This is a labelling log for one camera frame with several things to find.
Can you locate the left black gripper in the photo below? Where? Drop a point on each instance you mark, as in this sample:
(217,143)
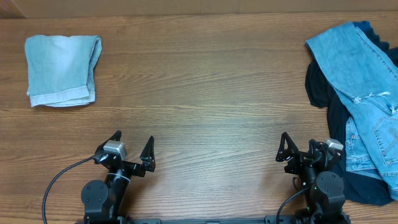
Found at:
(148,160)

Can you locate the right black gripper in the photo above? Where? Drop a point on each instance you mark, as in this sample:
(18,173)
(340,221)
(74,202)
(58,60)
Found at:
(301,158)

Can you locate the blue denim jeans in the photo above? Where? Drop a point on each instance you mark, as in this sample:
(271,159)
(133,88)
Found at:
(365,80)

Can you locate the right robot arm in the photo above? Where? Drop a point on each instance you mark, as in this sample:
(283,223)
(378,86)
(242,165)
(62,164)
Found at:
(323,189)

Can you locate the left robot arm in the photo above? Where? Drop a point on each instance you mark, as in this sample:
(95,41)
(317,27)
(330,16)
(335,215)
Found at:
(102,199)

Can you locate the black garment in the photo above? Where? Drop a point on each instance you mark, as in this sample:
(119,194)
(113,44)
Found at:
(322,95)

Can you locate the dark blue garment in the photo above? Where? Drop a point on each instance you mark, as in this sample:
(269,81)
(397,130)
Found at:
(361,188)

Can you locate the folded light blue jeans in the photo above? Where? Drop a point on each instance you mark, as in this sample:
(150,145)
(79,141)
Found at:
(61,69)

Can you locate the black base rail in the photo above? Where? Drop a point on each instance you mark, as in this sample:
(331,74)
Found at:
(269,219)

